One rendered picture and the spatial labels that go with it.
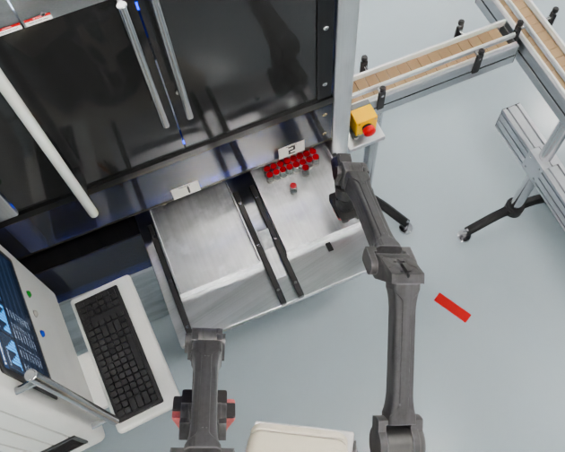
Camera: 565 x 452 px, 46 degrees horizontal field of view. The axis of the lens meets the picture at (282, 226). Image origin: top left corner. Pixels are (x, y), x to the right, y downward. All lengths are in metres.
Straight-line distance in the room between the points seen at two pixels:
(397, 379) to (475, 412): 1.41
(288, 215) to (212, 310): 0.38
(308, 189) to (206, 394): 0.99
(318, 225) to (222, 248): 0.30
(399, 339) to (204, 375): 0.42
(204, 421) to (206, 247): 0.91
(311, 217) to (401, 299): 0.70
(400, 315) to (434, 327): 1.47
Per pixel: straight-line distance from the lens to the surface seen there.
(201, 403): 1.27
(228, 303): 1.98
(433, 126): 3.33
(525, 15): 2.55
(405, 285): 1.43
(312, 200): 2.09
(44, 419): 1.64
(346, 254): 2.02
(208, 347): 1.41
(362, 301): 2.90
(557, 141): 2.56
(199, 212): 2.11
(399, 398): 1.48
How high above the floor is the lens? 2.75
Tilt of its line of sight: 65 degrees down
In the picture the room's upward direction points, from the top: 6 degrees counter-clockwise
